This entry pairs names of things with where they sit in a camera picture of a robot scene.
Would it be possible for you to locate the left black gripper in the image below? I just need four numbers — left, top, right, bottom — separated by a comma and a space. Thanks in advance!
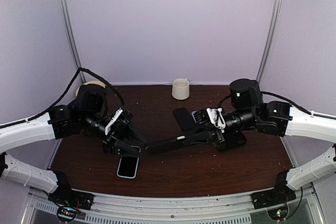
81, 111, 150, 159

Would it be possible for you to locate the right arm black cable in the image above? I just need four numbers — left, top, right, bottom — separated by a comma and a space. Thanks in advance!
261, 90, 336, 119

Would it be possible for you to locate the left aluminium corner post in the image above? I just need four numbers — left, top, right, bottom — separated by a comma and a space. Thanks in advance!
60, 0, 82, 68

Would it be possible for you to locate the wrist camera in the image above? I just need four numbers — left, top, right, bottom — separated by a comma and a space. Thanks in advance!
102, 108, 133, 144
191, 108, 226, 133

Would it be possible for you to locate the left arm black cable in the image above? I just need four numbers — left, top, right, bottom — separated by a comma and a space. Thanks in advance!
0, 67, 125, 130

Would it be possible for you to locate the black phone case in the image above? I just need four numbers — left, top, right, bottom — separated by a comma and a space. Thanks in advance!
222, 132, 247, 151

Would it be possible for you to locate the phone in light-blue case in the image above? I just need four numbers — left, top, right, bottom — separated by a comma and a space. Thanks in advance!
117, 157, 140, 179

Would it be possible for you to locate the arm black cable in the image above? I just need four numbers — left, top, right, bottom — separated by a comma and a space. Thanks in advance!
0, 67, 125, 130
261, 90, 336, 119

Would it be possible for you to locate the black phone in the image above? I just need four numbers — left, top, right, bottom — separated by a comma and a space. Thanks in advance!
173, 107, 195, 131
144, 135, 185, 155

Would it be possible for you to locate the aluminium corner post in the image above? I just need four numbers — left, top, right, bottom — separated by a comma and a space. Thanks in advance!
256, 0, 283, 82
60, 0, 82, 68

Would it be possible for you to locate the right aluminium corner post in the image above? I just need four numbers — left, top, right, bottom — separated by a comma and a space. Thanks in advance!
256, 0, 283, 82

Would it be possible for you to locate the beige ceramic plate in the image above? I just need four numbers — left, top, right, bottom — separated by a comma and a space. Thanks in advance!
75, 80, 106, 97

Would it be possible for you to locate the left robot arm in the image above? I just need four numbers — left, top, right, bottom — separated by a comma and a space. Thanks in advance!
1, 81, 145, 205

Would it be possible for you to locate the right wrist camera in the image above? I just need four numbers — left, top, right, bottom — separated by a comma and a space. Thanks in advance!
191, 108, 226, 133

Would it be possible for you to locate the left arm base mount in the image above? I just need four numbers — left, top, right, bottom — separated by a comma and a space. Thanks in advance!
47, 190, 94, 210

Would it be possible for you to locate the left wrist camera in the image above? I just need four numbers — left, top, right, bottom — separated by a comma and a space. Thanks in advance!
102, 108, 133, 144

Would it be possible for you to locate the cream textured mug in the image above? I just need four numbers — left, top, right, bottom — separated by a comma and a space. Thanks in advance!
172, 78, 190, 100

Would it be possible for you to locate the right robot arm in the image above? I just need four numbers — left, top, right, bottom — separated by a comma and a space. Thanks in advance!
193, 79, 335, 204

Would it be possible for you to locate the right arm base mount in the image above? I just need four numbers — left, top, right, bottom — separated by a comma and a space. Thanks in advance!
251, 187, 296, 209

